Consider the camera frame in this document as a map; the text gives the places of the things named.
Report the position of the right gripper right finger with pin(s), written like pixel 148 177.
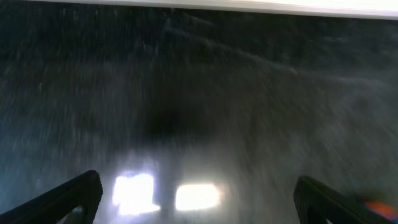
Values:
pixel 317 199

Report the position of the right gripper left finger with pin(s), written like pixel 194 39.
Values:
pixel 77 193

